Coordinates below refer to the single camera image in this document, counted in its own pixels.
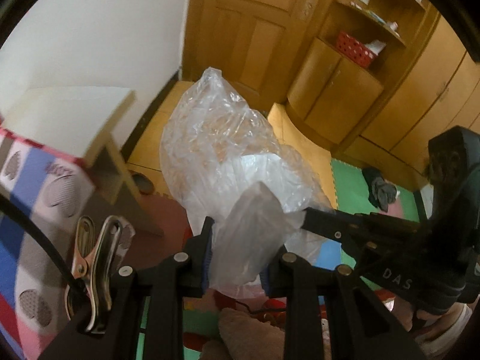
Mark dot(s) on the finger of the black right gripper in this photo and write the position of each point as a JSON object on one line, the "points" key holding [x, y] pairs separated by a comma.
{"points": [[349, 230]]}

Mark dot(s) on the dark crumpled clothing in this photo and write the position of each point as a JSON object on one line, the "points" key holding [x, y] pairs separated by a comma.
{"points": [[381, 194]]}

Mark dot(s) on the wooden cabinet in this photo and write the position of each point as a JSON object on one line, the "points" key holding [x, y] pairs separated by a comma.
{"points": [[422, 82]]}

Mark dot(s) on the clear plastic bag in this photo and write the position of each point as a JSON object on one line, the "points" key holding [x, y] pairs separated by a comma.
{"points": [[221, 160]]}

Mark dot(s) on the brown slipper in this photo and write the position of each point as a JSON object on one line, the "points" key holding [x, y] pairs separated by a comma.
{"points": [[143, 183]]}

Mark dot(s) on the checkered heart bed sheet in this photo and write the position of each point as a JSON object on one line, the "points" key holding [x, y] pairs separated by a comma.
{"points": [[43, 195]]}

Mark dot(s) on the metal spring clamp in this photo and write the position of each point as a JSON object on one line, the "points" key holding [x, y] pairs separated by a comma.
{"points": [[93, 257]]}

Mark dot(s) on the red perforated basket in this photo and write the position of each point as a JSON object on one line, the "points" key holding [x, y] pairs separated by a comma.
{"points": [[354, 50]]}

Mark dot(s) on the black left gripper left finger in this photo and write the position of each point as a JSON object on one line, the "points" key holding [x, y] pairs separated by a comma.
{"points": [[146, 319]]}

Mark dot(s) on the person's right hand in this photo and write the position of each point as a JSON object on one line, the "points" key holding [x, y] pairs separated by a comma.
{"points": [[435, 334]]}

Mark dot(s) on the white bedside table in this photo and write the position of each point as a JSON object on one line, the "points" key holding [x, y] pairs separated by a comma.
{"points": [[78, 121]]}

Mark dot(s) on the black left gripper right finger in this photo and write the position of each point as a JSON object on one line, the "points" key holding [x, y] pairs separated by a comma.
{"points": [[333, 314]]}

